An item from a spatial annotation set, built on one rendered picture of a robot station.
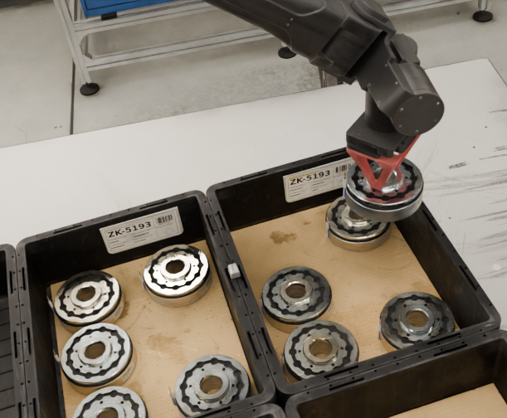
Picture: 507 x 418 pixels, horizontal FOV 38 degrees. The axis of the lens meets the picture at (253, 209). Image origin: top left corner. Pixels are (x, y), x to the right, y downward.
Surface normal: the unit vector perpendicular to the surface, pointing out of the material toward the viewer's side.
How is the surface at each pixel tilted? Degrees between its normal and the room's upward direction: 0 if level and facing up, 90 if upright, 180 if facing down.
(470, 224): 0
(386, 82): 49
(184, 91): 0
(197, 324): 0
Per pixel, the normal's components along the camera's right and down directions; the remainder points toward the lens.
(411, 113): 0.17, 0.70
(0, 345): -0.11, -0.70
